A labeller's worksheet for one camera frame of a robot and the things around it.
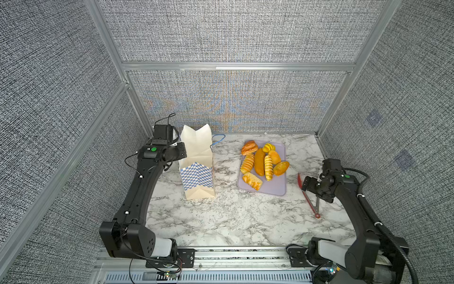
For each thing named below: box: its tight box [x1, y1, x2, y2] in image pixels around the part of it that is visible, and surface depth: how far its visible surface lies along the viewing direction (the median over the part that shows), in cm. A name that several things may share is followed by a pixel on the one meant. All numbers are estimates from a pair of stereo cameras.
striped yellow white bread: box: [264, 155, 274, 182], surface depth 97 cm
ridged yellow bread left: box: [240, 152, 255, 173], surface depth 102 cm
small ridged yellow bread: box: [261, 142, 277, 153], surface depth 106 cm
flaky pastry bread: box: [242, 172, 264, 192], surface depth 94 cm
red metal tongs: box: [297, 172, 321, 219], surface depth 90 cm
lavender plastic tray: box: [237, 140, 287, 197], surface depth 99 cm
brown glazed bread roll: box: [241, 140, 259, 156], surface depth 108 cm
